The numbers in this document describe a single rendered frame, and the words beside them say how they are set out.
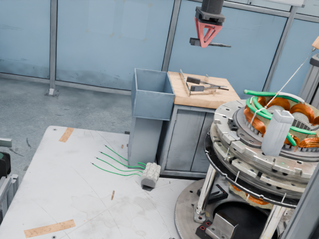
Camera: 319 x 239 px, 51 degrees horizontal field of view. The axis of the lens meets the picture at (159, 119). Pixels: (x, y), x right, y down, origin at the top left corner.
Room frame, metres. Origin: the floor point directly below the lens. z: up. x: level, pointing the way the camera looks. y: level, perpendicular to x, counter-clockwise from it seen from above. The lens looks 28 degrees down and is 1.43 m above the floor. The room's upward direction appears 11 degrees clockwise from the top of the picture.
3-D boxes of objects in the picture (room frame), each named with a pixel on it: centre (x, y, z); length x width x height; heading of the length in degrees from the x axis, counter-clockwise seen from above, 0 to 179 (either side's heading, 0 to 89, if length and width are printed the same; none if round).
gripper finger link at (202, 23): (0.97, -0.08, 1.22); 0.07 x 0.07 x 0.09; 11
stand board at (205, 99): (0.94, -0.11, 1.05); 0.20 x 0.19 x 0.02; 101
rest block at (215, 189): (0.76, -0.19, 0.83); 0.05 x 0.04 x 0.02; 127
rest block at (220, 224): (0.60, -0.20, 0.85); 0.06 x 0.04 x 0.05; 51
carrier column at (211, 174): (0.69, -0.16, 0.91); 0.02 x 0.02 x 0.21
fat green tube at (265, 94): (0.75, -0.25, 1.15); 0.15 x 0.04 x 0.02; 99
